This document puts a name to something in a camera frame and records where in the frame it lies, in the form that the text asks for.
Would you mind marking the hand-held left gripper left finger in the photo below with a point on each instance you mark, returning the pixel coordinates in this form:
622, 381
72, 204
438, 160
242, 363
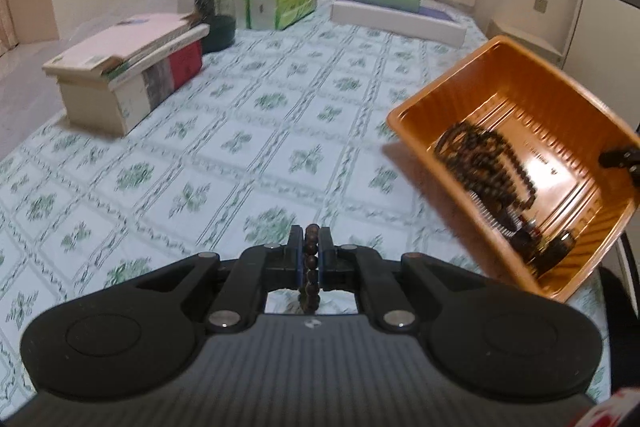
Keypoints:
280, 264

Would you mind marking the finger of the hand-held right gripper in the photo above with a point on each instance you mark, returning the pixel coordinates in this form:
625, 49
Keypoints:
620, 158

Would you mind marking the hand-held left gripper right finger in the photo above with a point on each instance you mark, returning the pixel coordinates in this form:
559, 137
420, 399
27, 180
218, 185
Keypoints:
332, 264

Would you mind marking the large black watch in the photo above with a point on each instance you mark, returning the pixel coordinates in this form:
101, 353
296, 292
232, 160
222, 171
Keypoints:
555, 252

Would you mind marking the orange plastic tray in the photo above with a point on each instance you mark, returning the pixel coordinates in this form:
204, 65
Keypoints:
500, 82

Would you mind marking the red patterned cloth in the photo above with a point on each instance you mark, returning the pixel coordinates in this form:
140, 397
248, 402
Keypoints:
615, 414

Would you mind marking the white wardrobe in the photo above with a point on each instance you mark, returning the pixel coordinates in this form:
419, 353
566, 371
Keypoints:
610, 32

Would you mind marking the white nightstand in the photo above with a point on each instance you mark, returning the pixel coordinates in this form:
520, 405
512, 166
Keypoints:
525, 37

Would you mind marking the flat blue box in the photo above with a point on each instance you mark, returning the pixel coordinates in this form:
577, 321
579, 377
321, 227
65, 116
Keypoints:
437, 14

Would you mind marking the dark green glass dome jar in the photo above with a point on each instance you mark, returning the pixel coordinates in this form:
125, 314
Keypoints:
220, 34

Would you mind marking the thin green-edged book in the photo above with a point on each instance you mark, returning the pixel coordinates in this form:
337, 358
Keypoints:
155, 59

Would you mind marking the thick book red grey spine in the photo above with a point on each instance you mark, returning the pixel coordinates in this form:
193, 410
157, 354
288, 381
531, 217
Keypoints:
100, 102

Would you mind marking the long white box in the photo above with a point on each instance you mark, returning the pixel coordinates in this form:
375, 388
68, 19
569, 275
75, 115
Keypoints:
390, 19

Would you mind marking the green tissue pack bundle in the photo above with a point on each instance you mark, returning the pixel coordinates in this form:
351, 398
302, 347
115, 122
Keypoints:
280, 7

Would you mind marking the cream cover book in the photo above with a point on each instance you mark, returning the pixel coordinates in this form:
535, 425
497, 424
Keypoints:
125, 42

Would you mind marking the pink curtain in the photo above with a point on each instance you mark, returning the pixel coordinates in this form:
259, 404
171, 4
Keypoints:
6, 17

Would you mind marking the wall socket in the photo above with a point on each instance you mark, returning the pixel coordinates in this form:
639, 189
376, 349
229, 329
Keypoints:
541, 4

